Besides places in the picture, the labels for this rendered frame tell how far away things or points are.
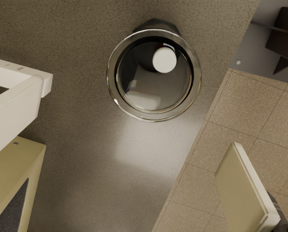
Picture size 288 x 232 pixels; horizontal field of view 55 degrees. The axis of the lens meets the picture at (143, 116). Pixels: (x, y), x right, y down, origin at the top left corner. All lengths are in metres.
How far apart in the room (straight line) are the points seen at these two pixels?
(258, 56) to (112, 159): 1.10
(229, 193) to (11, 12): 0.51
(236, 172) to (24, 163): 0.48
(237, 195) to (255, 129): 1.55
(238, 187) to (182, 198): 1.74
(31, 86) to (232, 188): 0.13
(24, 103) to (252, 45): 1.43
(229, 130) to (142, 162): 1.10
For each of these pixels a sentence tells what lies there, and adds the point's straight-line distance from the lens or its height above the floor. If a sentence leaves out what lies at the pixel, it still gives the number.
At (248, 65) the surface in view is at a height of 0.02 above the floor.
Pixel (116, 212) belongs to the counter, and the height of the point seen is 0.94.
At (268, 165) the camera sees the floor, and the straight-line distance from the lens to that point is 1.86.
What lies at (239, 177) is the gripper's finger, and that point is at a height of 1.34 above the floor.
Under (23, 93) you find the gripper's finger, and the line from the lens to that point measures 0.16.
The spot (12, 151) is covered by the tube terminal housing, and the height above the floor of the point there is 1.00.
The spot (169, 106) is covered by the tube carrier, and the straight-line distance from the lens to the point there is 0.34.
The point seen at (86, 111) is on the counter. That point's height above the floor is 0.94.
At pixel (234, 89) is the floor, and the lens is 1.59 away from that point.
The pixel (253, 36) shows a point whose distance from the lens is 1.54.
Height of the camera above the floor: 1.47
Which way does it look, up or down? 67 degrees down
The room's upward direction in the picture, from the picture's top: 171 degrees counter-clockwise
